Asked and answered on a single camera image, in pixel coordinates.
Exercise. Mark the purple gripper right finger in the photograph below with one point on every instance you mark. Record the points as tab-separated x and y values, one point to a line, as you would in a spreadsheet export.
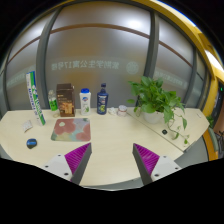
151	166

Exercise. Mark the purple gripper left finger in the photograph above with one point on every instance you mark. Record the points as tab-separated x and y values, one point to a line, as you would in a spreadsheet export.
70	166

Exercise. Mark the floral mouse pad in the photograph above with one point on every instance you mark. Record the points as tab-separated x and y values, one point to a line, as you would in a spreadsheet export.
72	130

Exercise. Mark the black computer mouse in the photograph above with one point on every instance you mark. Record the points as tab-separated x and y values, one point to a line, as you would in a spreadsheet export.
31	143

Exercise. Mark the black table grommet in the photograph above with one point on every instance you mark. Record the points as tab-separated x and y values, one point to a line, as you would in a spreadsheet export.
164	132

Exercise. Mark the white plant pot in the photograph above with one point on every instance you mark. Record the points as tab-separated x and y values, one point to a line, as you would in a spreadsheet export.
152	118

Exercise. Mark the small white jar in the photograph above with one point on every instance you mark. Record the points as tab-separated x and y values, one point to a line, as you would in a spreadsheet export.
122	110

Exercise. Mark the green potted plant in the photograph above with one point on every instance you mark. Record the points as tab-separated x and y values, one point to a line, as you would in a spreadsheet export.
152	98

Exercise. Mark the crumpled white tissue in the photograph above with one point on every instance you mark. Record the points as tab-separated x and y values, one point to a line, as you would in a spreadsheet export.
113	111

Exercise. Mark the white wrapped packet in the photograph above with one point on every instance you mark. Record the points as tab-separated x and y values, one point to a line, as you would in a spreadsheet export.
27	125

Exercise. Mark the green clear bottle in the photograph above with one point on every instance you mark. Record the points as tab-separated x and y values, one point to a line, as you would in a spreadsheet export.
52	100

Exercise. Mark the white lotion bottle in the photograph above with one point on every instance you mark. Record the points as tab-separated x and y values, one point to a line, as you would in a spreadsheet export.
85	98

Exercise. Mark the brown cardboard box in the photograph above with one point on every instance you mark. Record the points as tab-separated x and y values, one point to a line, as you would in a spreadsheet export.
66	99

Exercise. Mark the dark blue bottle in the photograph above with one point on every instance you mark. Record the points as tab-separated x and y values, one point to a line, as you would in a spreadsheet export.
102	99

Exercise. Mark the white green shuttlecock tube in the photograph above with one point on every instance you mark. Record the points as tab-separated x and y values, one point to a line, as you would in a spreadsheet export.
33	97

